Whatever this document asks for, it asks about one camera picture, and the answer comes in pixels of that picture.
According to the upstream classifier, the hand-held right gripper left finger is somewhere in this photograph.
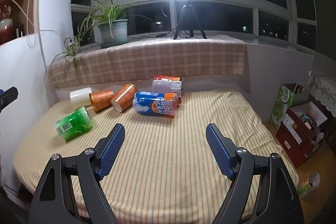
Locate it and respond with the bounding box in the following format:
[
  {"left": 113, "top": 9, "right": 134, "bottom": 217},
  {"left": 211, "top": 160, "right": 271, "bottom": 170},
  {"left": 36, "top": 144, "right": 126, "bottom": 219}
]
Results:
[{"left": 31, "top": 123, "right": 126, "bottom": 224}]

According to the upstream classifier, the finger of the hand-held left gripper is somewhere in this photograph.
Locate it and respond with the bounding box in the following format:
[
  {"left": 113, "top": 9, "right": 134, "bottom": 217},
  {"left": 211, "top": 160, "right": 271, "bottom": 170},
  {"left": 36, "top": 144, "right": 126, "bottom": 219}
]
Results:
[{"left": 0, "top": 86, "right": 19, "bottom": 109}]

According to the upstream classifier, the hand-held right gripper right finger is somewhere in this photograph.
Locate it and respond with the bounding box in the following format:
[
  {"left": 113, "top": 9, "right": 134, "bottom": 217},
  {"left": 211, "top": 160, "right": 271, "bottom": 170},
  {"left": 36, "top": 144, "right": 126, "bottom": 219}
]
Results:
[{"left": 205, "top": 123, "right": 305, "bottom": 224}]

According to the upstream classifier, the blue orange drink can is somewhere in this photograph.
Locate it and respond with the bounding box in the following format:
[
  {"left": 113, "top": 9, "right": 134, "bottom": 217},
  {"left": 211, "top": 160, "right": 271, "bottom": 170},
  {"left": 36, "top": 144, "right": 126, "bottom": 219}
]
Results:
[{"left": 133, "top": 91, "right": 179, "bottom": 119}]

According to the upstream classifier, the orange paper cup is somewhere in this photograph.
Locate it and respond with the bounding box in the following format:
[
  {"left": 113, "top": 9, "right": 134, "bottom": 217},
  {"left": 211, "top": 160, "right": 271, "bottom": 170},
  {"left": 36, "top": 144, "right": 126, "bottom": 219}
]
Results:
[
  {"left": 89, "top": 90, "right": 114, "bottom": 112},
  {"left": 111, "top": 83, "right": 138, "bottom": 112}
]

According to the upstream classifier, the striped bed sheet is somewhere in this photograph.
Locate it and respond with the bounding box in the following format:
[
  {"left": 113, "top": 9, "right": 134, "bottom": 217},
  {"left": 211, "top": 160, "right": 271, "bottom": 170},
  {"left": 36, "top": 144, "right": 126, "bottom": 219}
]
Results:
[{"left": 12, "top": 90, "right": 300, "bottom": 222}]

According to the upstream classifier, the red vase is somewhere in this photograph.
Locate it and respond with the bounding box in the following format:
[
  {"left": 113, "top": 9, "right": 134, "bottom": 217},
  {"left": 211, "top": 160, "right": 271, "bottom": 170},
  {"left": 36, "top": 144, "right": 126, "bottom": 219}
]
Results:
[{"left": 0, "top": 18, "right": 15, "bottom": 45}]

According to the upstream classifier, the red cardboard box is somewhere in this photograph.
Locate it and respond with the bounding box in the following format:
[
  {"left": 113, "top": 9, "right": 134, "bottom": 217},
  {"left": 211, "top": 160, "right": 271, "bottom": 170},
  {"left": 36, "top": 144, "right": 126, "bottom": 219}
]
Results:
[{"left": 275, "top": 103, "right": 328, "bottom": 168}]

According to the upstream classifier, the green printed bag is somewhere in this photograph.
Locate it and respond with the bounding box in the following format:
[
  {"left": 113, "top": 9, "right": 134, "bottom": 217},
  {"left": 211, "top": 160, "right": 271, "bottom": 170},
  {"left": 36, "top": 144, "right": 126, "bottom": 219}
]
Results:
[{"left": 270, "top": 84, "right": 296, "bottom": 130}]

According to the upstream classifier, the green plastic bottle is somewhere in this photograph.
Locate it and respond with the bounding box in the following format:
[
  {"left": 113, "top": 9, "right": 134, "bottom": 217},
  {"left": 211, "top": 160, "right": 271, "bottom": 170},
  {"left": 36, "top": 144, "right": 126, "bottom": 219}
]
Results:
[{"left": 298, "top": 172, "right": 321, "bottom": 197}]

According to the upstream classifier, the plaid blanket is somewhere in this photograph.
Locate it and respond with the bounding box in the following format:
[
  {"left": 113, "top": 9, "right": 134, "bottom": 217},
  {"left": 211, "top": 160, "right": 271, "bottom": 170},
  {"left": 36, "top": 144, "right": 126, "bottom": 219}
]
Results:
[{"left": 47, "top": 34, "right": 247, "bottom": 89}]

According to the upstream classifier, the flower pot saucer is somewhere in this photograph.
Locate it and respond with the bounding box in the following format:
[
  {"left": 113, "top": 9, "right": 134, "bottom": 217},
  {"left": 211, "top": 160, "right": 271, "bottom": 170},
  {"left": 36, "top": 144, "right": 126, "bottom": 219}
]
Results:
[{"left": 99, "top": 39, "right": 130, "bottom": 49}]

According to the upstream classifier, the grey-green flower pot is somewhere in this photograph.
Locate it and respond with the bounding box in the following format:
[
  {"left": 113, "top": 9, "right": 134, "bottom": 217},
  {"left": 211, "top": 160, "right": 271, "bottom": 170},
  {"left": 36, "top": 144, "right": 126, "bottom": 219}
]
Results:
[{"left": 98, "top": 19, "right": 129, "bottom": 43}]

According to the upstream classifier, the white lace cloth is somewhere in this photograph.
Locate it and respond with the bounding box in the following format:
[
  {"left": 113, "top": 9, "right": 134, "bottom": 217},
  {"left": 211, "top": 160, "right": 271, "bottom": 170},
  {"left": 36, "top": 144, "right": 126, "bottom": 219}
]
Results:
[{"left": 310, "top": 76, "right": 336, "bottom": 117}]

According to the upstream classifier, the spider plant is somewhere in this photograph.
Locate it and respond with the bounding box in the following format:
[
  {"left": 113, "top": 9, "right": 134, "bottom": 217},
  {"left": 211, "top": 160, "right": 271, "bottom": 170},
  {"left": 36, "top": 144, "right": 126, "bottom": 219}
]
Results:
[{"left": 51, "top": 0, "right": 153, "bottom": 69}]

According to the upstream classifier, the black tripod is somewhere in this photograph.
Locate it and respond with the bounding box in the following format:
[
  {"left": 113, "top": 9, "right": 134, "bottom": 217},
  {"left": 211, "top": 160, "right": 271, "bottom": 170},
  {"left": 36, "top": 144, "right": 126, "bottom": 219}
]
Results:
[{"left": 173, "top": 0, "right": 207, "bottom": 40}]

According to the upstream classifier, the black power cable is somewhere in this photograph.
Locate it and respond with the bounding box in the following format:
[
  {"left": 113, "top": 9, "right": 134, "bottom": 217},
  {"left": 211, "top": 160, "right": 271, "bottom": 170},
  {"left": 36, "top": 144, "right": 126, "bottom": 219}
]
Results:
[{"left": 129, "top": 32, "right": 175, "bottom": 39}]

